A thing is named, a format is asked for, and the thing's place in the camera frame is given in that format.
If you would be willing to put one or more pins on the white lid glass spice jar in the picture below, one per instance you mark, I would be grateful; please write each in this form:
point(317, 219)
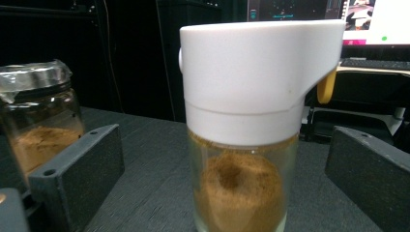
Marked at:
point(245, 80)

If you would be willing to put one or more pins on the black keyboard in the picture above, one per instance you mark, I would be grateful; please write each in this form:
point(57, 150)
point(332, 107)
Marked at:
point(377, 63)

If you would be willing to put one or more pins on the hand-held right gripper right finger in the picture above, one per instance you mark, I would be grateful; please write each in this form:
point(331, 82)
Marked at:
point(370, 177)

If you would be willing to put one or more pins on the yellow rounded object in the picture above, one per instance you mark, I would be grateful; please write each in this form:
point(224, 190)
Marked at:
point(326, 88)

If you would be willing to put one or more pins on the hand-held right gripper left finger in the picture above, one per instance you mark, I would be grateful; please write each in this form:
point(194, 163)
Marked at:
point(77, 175)

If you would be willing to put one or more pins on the dark screen computer monitor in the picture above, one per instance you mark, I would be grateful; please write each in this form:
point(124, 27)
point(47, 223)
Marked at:
point(290, 9)

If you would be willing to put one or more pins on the glass jar with plastic wrap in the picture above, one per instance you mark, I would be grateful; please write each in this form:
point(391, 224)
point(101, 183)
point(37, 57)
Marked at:
point(38, 112)

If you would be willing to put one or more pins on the bright screen computer monitor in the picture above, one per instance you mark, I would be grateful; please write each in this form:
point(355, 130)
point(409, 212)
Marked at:
point(390, 19)

